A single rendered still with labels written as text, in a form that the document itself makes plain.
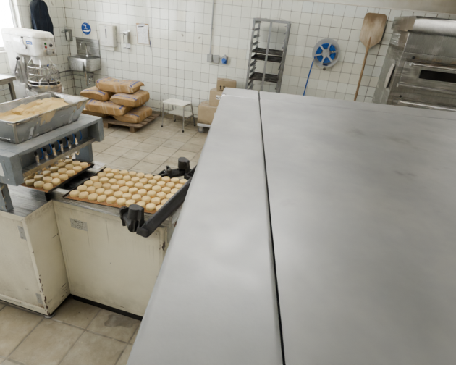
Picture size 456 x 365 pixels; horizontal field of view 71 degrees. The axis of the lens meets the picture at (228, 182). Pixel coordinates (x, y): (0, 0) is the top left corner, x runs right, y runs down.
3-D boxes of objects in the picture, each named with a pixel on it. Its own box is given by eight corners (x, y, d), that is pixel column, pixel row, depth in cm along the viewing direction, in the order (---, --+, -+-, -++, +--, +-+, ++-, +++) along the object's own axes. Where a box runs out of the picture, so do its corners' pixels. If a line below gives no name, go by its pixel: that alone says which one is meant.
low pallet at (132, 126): (72, 122, 533) (72, 116, 528) (100, 110, 603) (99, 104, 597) (140, 134, 515) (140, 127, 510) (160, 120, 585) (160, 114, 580)
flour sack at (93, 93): (102, 103, 512) (101, 93, 505) (79, 99, 520) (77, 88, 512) (126, 94, 575) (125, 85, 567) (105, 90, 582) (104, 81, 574)
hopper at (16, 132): (-28, 139, 163) (-36, 112, 156) (53, 112, 211) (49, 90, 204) (19, 150, 157) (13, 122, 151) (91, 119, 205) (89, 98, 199)
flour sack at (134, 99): (134, 108, 501) (134, 98, 493) (109, 105, 506) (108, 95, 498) (151, 98, 564) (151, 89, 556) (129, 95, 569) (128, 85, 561)
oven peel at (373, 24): (331, 153, 519) (365, 11, 446) (330, 152, 523) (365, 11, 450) (349, 156, 514) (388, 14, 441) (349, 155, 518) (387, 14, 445)
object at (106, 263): (70, 303, 222) (48, 190, 180) (100, 269, 251) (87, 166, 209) (163, 332, 208) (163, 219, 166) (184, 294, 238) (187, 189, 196)
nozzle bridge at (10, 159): (-28, 203, 172) (-47, 144, 156) (66, 154, 234) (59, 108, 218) (24, 217, 166) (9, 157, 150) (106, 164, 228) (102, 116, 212)
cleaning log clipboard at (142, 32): (151, 48, 551) (150, 22, 532) (150, 49, 549) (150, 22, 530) (137, 47, 556) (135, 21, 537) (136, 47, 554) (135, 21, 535)
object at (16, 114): (-28, 127, 161) (-31, 115, 158) (52, 103, 207) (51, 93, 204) (17, 137, 155) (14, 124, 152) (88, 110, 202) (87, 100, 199)
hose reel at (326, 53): (325, 112, 524) (342, 39, 472) (325, 115, 510) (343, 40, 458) (300, 108, 532) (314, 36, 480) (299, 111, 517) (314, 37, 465)
